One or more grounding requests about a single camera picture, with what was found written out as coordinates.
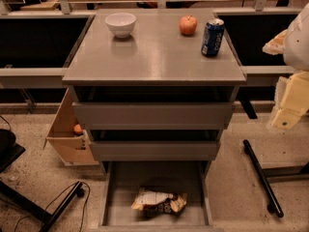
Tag top grey drawer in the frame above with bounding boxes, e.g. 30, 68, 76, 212
72, 102, 233, 130

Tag black stand base left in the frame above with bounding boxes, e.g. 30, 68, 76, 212
0, 181, 85, 232

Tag grey drawer cabinet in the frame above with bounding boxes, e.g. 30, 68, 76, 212
62, 7, 247, 232

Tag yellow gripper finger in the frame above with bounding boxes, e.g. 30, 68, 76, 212
262, 30, 287, 55
270, 72, 309, 130

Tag brown chip bag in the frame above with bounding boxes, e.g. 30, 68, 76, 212
131, 188, 187, 214

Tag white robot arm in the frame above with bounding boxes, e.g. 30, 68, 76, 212
262, 4, 309, 130

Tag black stand leg right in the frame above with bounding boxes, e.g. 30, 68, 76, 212
243, 139, 284, 218

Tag black cable on floor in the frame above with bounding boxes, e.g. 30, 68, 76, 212
13, 181, 92, 232

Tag orange fruit in box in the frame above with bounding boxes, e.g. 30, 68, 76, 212
73, 124, 83, 135

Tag cardboard box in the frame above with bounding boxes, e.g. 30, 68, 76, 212
46, 90, 97, 165

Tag middle grey drawer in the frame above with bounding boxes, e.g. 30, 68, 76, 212
90, 141, 220, 161

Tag blue soda can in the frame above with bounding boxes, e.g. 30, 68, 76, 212
201, 18, 225, 57

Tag red apple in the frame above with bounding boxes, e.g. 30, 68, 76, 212
179, 15, 197, 36

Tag black round object left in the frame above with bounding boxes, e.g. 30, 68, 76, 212
0, 129, 16, 153

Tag open bottom grey drawer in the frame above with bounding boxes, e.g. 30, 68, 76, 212
88, 161, 224, 232

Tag white ceramic bowl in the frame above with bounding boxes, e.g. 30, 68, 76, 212
105, 13, 136, 38

